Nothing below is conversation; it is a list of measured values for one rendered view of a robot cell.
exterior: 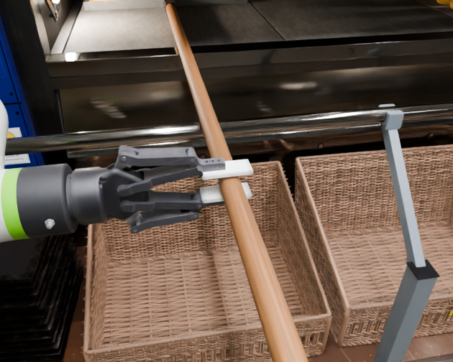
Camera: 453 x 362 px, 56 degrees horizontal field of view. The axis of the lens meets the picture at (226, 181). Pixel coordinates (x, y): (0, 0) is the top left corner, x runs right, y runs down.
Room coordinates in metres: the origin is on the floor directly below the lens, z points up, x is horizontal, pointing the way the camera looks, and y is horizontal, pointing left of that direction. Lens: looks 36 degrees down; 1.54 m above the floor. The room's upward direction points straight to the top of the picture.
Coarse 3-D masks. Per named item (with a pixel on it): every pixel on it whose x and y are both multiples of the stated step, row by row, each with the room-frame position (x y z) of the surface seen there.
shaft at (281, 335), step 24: (192, 72) 0.85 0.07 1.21; (216, 120) 0.65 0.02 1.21; (216, 144) 0.56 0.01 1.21; (240, 192) 0.44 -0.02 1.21; (240, 216) 0.39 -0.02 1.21; (240, 240) 0.36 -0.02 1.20; (264, 264) 0.31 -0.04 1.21; (264, 288) 0.28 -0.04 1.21; (264, 312) 0.26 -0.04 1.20; (288, 312) 0.26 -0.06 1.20; (288, 336) 0.23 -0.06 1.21; (288, 360) 0.21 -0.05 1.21
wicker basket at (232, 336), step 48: (288, 192) 0.95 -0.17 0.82; (96, 240) 0.84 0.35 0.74; (144, 240) 0.94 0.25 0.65; (288, 240) 0.91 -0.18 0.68; (96, 288) 0.72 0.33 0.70; (144, 288) 0.81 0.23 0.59; (192, 288) 0.81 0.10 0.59; (240, 288) 0.81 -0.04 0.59; (288, 288) 0.81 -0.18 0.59; (96, 336) 0.60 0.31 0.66; (144, 336) 0.65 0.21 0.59; (192, 336) 0.55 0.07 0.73; (240, 336) 0.57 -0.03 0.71
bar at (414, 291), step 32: (128, 128) 0.68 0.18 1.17; (160, 128) 0.68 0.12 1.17; (192, 128) 0.68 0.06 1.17; (224, 128) 0.69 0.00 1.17; (256, 128) 0.70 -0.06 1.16; (288, 128) 0.71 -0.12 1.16; (384, 128) 0.74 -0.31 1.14; (416, 224) 0.61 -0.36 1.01; (416, 256) 0.56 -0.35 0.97; (416, 288) 0.52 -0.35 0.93; (416, 320) 0.53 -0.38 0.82; (384, 352) 0.54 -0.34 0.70
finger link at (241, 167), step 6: (228, 162) 0.49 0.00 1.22; (234, 162) 0.49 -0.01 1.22; (240, 162) 0.49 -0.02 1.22; (246, 162) 0.49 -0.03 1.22; (228, 168) 0.48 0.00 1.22; (234, 168) 0.48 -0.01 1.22; (240, 168) 0.48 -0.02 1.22; (246, 168) 0.48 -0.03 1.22; (204, 174) 0.47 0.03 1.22; (210, 174) 0.47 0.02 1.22; (216, 174) 0.47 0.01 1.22; (222, 174) 0.47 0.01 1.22; (228, 174) 0.47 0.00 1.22; (234, 174) 0.47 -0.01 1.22; (240, 174) 0.47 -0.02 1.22; (246, 174) 0.47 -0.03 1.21
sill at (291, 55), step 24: (168, 48) 1.09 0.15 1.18; (192, 48) 1.09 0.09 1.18; (216, 48) 1.09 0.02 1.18; (240, 48) 1.09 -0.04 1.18; (264, 48) 1.09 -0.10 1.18; (288, 48) 1.10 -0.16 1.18; (312, 48) 1.11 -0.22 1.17; (336, 48) 1.12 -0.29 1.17; (360, 48) 1.13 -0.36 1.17; (384, 48) 1.15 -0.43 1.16; (408, 48) 1.16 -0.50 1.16; (432, 48) 1.17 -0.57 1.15; (72, 72) 1.00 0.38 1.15; (96, 72) 1.01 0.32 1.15; (120, 72) 1.02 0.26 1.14
